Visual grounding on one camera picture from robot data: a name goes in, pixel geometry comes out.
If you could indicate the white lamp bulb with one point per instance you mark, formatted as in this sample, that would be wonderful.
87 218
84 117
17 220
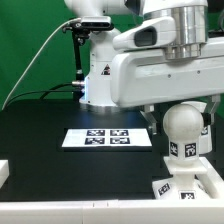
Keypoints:
183 124

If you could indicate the white left fence block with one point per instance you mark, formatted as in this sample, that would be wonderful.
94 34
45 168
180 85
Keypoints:
4 171

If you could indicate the white marker sheet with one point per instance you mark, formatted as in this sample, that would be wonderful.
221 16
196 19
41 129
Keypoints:
76 138

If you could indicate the black camera on stand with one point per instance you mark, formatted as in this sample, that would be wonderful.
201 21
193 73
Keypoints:
81 28

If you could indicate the white lamp shade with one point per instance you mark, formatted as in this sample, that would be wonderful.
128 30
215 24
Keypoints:
205 140

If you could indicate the white lamp base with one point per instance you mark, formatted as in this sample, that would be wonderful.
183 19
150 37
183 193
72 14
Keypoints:
183 184

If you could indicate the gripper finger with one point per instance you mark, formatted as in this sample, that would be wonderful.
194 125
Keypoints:
212 105
147 113

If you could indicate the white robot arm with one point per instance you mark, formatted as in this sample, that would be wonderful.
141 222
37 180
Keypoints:
177 27

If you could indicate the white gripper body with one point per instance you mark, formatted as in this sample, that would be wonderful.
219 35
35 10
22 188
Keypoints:
146 77

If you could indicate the white front fence rail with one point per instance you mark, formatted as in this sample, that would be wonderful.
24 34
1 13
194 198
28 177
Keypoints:
114 212

